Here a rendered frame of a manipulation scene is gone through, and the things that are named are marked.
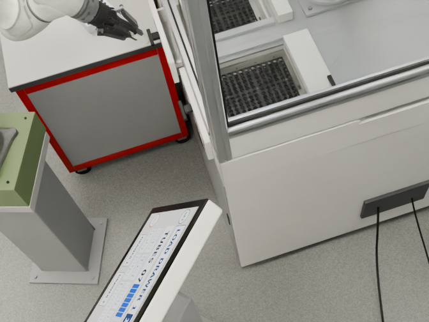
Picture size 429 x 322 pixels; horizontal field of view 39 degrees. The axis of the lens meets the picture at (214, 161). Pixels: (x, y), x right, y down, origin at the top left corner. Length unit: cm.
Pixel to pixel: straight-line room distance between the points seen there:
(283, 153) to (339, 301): 93
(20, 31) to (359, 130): 103
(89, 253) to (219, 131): 126
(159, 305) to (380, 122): 88
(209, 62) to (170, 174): 149
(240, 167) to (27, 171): 67
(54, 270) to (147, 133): 70
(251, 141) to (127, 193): 122
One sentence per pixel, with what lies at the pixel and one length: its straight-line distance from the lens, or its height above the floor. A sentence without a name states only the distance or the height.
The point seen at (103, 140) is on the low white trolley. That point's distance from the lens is 264.
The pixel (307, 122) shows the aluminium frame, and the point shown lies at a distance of 167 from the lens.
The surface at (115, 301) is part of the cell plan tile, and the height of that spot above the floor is 106.
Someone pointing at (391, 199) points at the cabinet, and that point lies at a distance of 238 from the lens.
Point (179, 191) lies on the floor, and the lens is 274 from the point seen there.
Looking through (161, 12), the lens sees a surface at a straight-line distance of 214.
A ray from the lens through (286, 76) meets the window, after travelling 149.
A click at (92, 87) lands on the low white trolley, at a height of 61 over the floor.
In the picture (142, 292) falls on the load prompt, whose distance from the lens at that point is 136.
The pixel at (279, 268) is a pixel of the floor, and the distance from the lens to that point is 256.
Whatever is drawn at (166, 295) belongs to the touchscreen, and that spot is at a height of 118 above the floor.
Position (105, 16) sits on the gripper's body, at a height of 108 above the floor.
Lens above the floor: 242
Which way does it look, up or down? 60 degrees down
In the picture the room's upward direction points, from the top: 12 degrees counter-clockwise
